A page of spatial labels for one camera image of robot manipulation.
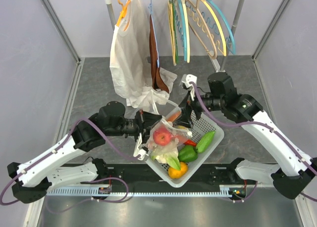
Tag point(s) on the orange tangerine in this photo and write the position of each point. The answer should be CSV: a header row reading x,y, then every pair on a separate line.
x,y
176,174

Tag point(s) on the blue wire hanger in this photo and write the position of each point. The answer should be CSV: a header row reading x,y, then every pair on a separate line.
x,y
151,9

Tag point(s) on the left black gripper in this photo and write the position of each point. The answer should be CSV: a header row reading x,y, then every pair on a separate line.
x,y
146,121

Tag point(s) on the white slotted cable duct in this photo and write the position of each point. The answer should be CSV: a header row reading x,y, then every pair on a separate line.
x,y
95,191

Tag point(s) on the orange hanger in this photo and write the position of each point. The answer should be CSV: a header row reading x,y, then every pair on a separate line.
x,y
123,12

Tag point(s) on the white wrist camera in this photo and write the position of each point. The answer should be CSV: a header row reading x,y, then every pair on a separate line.
x,y
140,151
188,80

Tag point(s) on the green hanger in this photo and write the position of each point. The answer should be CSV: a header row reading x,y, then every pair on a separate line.
x,y
174,30

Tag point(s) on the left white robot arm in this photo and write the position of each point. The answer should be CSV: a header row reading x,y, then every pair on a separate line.
x,y
31,181

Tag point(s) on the orange pumpkin slice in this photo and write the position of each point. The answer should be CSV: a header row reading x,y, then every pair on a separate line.
x,y
174,116

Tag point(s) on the white cauliflower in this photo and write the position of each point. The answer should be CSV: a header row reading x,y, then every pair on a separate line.
x,y
169,157

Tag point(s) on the white t-shirt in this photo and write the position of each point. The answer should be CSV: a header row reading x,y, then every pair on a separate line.
x,y
129,66

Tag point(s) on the brown cloth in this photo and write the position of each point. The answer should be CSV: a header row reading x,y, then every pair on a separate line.
x,y
157,81

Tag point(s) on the yellow plastic hanger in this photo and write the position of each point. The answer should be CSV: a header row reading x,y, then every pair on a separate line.
x,y
209,18

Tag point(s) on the orange carrot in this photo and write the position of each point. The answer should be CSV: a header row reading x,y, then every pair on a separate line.
x,y
186,141

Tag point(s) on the yellow lemon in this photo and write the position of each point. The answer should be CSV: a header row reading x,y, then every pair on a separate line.
x,y
181,127

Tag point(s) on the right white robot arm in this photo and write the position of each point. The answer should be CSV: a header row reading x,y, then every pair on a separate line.
x,y
294,169

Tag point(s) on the cream hanger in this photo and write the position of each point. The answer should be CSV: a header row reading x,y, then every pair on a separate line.
x,y
172,34

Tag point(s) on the teal plastic hanger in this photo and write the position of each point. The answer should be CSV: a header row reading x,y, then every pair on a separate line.
x,y
219,27

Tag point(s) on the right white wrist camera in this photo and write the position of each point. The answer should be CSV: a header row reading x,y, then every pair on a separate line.
x,y
188,80

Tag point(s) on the green bell pepper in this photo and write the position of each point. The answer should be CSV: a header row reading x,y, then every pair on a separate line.
x,y
187,154

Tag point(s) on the light blue hanger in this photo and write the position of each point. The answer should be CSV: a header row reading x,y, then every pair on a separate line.
x,y
182,28

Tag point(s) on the clear dotted zip top bag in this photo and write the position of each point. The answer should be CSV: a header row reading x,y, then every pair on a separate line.
x,y
156,103

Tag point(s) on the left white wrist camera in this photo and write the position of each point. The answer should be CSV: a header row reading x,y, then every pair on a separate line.
x,y
140,151

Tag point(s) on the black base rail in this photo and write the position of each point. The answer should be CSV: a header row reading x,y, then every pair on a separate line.
x,y
208,178

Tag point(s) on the light green cucumber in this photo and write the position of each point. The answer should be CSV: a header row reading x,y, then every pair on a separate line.
x,y
205,141

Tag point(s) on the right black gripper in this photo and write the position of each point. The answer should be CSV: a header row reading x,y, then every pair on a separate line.
x,y
185,119

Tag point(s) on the red apple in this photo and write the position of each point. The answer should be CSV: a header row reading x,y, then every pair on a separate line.
x,y
162,136

